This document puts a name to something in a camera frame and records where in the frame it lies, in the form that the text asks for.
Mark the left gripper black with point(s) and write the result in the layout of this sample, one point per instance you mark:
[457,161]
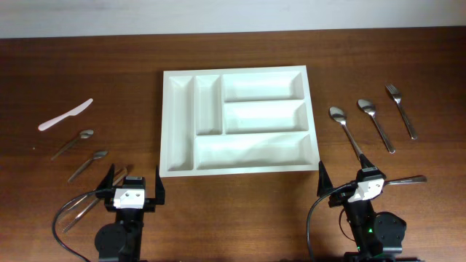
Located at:
[149,204]

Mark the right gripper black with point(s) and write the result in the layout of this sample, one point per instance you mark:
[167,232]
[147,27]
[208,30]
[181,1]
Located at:
[323,183]

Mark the large metal spoon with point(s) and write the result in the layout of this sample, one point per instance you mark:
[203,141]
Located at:
[369,108]
[338,115]

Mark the metal fork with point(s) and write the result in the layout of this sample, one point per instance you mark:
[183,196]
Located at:
[408,180]
[396,96]

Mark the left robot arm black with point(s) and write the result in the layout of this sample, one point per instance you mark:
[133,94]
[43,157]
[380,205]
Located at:
[121,240]

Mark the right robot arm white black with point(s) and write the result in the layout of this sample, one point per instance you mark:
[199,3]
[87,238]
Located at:
[378,236]

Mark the metal knife near left arm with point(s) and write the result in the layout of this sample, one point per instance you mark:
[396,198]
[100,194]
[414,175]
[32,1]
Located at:
[120,174]

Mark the small teaspoon lower left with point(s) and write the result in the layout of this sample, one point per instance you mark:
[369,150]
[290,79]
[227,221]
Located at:
[96,155]

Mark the small teaspoon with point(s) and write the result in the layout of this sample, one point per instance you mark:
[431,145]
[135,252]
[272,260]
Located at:
[96,155]
[84,134]

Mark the small teaspoon upper left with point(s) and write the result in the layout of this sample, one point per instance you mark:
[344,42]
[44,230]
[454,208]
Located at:
[84,134]

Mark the white plastic knife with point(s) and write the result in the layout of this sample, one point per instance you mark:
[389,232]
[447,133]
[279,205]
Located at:
[73,112]

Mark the white plastic cutlery tray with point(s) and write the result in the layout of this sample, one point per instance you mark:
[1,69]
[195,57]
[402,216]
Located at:
[237,121]

